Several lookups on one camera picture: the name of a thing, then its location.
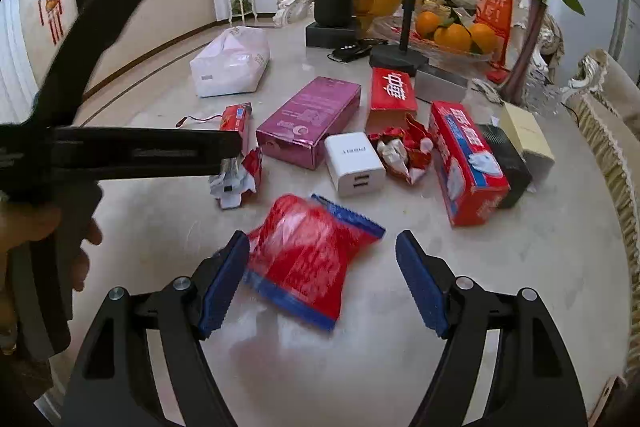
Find torn red white small box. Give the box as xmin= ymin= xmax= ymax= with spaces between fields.
xmin=208 ymin=103 xmax=262 ymax=210

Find red toothpaste box with tooth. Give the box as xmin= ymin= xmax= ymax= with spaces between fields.
xmin=428 ymin=101 xmax=510 ymax=227

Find black dotted box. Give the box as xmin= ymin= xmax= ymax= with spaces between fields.
xmin=478 ymin=124 xmax=533 ymax=209

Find red blue snack wrapper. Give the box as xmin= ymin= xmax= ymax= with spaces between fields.
xmin=244 ymin=194 xmax=385 ymax=332

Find magenta cardboard box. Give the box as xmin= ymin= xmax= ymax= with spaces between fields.
xmin=256 ymin=77 xmax=361 ymax=170

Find cream Kimtrue box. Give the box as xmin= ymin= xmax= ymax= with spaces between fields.
xmin=499 ymin=103 xmax=555 ymax=188

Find red Zhonghua box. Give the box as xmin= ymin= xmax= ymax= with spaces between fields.
xmin=364 ymin=67 xmax=418 ymax=133

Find person's left hand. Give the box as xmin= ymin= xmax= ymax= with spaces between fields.
xmin=0 ymin=190 xmax=104 ymax=358

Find red chinese knot left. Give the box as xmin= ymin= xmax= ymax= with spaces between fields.
xmin=37 ymin=0 xmax=64 ymax=46

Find white tissue pack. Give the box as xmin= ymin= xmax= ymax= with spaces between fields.
xmin=190 ymin=26 xmax=270 ymax=98

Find crumpled red candy wrapper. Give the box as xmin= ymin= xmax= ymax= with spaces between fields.
xmin=368 ymin=114 xmax=435 ymax=185

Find white USB charger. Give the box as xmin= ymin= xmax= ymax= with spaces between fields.
xmin=324 ymin=132 xmax=386 ymax=197

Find clear glass cups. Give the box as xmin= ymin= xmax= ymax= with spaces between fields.
xmin=522 ymin=68 xmax=562 ymax=118

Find black flat base box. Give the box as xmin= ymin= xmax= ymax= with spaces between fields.
xmin=305 ymin=18 xmax=361 ymax=50

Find dark purple flower vase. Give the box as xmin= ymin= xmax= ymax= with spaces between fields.
xmin=500 ymin=0 xmax=547 ymax=106

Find black remote control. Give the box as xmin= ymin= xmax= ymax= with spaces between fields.
xmin=328 ymin=38 xmax=388 ymax=64

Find beige fringed right sofa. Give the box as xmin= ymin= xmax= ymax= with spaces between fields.
xmin=562 ymin=49 xmax=639 ymax=376

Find black smart speaker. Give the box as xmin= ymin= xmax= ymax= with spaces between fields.
xmin=314 ymin=0 xmax=352 ymax=28

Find silver grey rectangular box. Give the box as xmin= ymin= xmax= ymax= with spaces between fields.
xmin=414 ymin=64 xmax=469 ymax=103

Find golden cup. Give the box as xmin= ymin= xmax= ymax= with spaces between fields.
xmin=352 ymin=0 xmax=374 ymax=17

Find orange fruit right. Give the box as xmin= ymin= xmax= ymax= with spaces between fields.
xmin=469 ymin=23 xmax=498 ymax=54

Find orange fruit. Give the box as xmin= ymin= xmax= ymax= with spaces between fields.
xmin=414 ymin=11 xmax=442 ymax=39
xmin=434 ymin=23 xmax=473 ymax=53
xmin=469 ymin=23 xmax=498 ymax=54

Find black phone stand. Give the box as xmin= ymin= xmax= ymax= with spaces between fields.
xmin=369 ymin=0 xmax=428 ymax=78

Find orange fruit middle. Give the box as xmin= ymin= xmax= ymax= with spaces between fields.
xmin=434 ymin=23 xmax=473 ymax=53

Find glass fruit plate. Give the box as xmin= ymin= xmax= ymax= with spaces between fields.
xmin=372 ymin=13 xmax=497 ymax=64

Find orange fruit left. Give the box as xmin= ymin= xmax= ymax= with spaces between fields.
xmin=414 ymin=11 xmax=442 ymax=39

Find red orange gift bag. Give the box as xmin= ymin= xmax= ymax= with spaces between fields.
xmin=474 ymin=0 xmax=513 ymax=84

